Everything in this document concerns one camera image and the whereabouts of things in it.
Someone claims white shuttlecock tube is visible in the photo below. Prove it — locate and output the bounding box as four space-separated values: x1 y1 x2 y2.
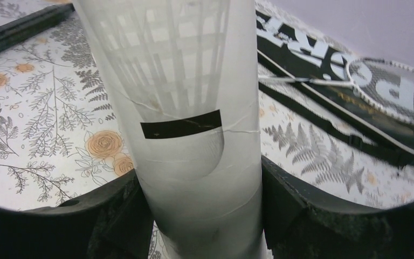
73 1 266 258

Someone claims black racket bag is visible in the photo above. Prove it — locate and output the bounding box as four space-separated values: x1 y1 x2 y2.
256 12 414 167

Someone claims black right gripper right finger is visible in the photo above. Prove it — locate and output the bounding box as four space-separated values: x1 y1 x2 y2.
261 157 414 258

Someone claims white racket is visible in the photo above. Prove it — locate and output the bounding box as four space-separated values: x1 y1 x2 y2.
257 49 414 165
0 3 74 53

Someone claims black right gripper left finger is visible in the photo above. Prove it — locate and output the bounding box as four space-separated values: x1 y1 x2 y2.
0 171 154 258

